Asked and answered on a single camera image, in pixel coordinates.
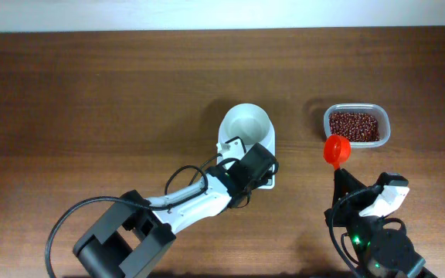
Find orange measuring scoop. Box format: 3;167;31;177
323;134;352;170

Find red adzuki beans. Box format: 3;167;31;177
328;112;380;142

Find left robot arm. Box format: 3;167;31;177
73;144;277;278

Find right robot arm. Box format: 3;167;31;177
324;168;434;278

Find white digital kitchen scale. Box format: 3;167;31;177
216;115;277;190

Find white round bowl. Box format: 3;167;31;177
219;103;271;146

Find clear plastic bean container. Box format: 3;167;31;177
324;103;391;148

